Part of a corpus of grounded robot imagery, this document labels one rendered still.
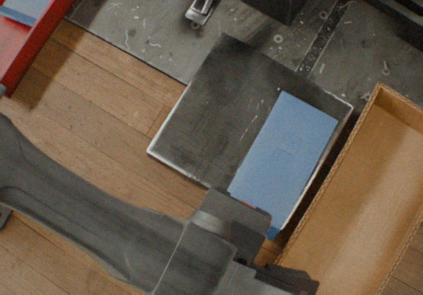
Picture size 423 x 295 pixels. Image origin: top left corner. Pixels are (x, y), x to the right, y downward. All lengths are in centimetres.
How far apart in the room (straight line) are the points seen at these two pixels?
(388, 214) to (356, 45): 20
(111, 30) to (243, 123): 19
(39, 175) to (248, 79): 43
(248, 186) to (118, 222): 34
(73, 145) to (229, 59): 20
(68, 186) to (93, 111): 40
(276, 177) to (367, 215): 11
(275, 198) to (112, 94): 22
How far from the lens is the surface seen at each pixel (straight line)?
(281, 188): 98
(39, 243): 102
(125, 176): 101
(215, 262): 70
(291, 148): 99
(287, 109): 100
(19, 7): 110
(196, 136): 100
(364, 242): 99
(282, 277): 82
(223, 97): 101
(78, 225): 65
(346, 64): 105
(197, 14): 97
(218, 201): 86
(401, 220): 100
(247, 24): 106
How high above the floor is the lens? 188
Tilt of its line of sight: 75 degrees down
